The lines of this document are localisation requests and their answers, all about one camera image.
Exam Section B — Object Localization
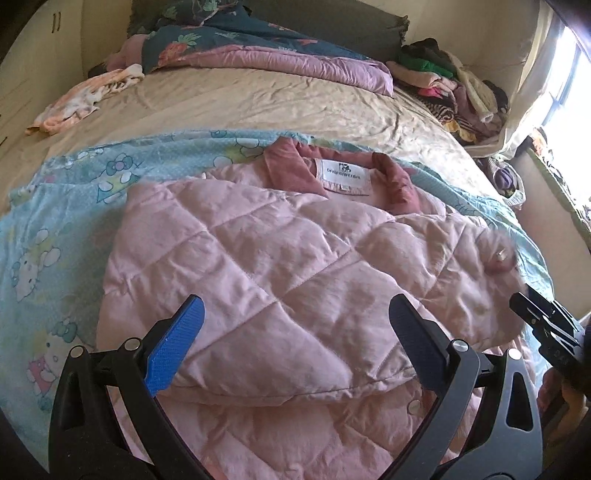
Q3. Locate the pink quilted jacket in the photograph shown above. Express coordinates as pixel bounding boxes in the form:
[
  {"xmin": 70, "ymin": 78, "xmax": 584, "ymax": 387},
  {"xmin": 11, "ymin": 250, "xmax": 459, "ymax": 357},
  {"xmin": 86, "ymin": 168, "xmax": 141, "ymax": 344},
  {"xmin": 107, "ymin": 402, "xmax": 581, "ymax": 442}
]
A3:
[{"xmin": 96, "ymin": 137, "xmax": 530, "ymax": 479}]

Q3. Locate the bag with purple clothes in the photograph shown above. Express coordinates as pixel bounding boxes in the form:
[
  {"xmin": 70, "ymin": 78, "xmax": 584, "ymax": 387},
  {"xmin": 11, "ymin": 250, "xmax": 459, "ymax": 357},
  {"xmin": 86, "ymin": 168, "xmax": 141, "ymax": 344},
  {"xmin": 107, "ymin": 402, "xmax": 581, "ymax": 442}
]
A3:
[{"xmin": 475, "ymin": 157, "xmax": 527, "ymax": 211}]

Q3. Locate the pile of mixed clothes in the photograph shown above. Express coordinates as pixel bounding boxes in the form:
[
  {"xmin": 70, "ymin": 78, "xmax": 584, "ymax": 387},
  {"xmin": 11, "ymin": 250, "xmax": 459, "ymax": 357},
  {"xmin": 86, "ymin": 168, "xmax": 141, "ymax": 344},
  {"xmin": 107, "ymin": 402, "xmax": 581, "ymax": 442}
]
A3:
[{"xmin": 386, "ymin": 38, "xmax": 509, "ymax": 146}]

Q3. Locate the person's right hand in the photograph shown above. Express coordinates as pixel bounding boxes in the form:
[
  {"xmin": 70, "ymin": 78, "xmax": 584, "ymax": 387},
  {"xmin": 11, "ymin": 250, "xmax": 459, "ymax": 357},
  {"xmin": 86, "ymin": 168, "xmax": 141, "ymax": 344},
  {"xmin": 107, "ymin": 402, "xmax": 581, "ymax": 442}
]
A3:
[{"xmin": 538, "ymin": 364, "xmax": 590, "ymax": 448}]

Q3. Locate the floral cloth on windowsill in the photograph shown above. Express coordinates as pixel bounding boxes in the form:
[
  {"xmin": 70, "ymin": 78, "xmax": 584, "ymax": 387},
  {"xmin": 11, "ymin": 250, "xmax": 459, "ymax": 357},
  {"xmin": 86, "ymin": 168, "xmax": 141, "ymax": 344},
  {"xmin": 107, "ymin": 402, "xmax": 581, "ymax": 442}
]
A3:
[{"xmin": 527, "ymin": 127, "xmax": 590, "ymax": 248}]

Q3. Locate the light blue Hello Kitty sheet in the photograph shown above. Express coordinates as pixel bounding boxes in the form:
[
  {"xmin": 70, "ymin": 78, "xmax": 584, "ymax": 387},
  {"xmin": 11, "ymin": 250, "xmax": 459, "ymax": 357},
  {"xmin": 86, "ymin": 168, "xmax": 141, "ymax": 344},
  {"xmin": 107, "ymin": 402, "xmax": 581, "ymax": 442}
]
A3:
[{"xmin": 0, "ymin": 128, "xmax": 555, "ymax": 467}]

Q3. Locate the cream curtain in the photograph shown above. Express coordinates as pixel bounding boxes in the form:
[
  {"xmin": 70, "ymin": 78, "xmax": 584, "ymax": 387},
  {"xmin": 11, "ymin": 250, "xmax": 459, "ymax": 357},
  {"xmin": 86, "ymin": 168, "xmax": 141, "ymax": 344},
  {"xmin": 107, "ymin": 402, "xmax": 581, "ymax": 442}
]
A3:
[{"xmin": 467, "ymin": 1, "xmax": 565, "ymax": 159}]

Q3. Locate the peach white small garment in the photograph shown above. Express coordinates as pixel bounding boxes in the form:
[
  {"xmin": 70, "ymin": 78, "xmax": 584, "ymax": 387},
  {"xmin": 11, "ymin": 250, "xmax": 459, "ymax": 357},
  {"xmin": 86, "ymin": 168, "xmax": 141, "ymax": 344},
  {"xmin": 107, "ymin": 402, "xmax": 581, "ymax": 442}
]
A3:
[{"xmin": 25, "ymin": 64, "xmax": 144, "ymax": 136}]

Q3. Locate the beige bed sheet mattress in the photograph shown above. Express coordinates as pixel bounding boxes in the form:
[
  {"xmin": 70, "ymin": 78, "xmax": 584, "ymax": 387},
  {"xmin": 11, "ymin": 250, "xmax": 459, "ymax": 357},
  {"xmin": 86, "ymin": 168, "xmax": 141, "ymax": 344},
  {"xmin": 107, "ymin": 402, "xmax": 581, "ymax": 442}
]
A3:
[{"xmin": 1, "ymin": 68, "xmax": 498, "ymax": 212}]

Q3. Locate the dark grey headboard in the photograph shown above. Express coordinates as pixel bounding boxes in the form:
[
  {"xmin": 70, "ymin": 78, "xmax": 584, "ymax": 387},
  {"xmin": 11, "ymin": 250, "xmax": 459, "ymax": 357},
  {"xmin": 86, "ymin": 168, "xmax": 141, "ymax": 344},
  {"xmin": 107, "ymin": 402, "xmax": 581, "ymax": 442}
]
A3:
[{"xmin": 127, "ymin": 1, "xmax": 410, "ymax": 59}]

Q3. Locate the pink pillow near headboard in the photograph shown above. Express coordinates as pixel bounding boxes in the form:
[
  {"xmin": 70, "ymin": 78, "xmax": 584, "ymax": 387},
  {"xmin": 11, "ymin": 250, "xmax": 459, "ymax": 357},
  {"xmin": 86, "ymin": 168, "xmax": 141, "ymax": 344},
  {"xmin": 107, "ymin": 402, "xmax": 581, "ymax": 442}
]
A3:
[{"xmin": 105, "ymin": 34, "xmax": 147, "ymax": 71}]

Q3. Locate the cream wardrobe with drawers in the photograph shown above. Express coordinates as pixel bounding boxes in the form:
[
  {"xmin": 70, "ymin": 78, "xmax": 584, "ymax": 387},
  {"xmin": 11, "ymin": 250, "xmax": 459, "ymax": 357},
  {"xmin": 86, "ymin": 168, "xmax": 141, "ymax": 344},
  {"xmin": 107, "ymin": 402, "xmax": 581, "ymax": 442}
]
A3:
[{"xmin": 1, "ymin": 1, "xmax": 131, "ymax": 152}]

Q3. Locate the dark teal floral purple quilt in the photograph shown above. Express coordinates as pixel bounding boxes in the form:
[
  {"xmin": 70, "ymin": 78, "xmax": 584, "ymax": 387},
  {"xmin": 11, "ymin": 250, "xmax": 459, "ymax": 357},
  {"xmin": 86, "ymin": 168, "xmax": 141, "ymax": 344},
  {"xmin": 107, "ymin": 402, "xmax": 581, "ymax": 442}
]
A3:
[{"xmin": 130, "ymin": 1, "xmax": 394, "ymax": 96}]

